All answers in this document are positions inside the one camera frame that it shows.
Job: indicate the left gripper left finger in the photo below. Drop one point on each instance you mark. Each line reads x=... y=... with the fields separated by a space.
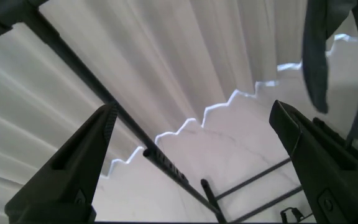
x=61 y=186

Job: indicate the dark grey garment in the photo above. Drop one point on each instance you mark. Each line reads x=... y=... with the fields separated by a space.
x=314 y=56

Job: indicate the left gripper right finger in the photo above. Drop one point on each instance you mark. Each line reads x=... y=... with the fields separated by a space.
x=331 y=174

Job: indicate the black clothes rack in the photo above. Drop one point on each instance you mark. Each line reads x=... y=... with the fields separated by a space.
x=73 y=61

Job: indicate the white curtain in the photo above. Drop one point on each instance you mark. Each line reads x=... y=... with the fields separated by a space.
x=172 y=46

